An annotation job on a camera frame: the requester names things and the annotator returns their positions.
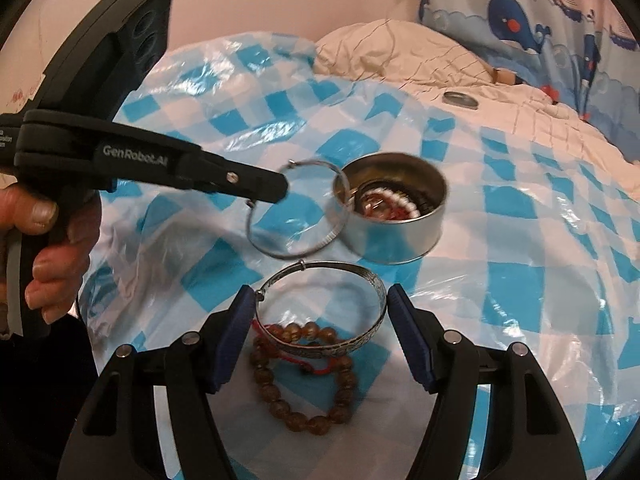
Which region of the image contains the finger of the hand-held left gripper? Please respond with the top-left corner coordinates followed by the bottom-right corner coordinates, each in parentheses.
top-left (176, 146), bottom-right (291, 207)

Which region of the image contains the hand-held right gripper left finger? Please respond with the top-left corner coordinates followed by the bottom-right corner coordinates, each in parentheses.
top-left (59, 284), bottom-right (257, 480)

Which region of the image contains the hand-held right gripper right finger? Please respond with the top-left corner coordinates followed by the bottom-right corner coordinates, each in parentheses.
top-left (387, 282), bottom-right (588, 480)

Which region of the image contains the engraved silver bangle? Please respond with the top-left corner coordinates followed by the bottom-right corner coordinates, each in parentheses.
top-left (254, 261), bottom-right (389, 362)

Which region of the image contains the round metal tin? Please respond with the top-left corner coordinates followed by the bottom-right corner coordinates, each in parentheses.
top-left (331, 152), bottom-right (448, 266)

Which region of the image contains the thin silver bangle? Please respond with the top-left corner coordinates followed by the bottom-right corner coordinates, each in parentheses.
top-left (246, 158), bottom-right (351, 261)

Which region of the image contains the white pearl bracelet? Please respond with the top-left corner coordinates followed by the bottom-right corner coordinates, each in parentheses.
top-left (382, 189), bottom-right (420, 220)

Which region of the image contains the person's left hand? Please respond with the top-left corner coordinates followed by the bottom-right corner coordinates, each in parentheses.
top-left (0, 185), bottom-right (102, 326)

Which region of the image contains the blue checkered plastic sheet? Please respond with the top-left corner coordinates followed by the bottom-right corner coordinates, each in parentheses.
top-left (77, 32), bottom-right (640, 480)

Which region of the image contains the white striped quilt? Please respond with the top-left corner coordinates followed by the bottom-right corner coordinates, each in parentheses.
top-left (312, 18), bottom-right (640, 166)

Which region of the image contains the round metal tin lid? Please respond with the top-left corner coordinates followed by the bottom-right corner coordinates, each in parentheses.
top-left (443, 91), bottom-right (480, 110)

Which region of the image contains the tan and black object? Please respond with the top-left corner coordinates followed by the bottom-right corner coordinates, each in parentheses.
top-left (490, 66), bottom-right (521, 87)

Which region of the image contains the whale print blue cloth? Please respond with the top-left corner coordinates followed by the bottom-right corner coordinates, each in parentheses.
top-left (412, 0), bottom-right (640, 161)

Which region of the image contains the thin red cord bracelet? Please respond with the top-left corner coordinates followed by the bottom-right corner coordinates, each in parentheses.
top-left (251, 319), bottom-right (346, 377)

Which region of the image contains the amber bead bracelet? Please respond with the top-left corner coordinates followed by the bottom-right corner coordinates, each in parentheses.
top-left (249, 321), bottom-right (359, 434)

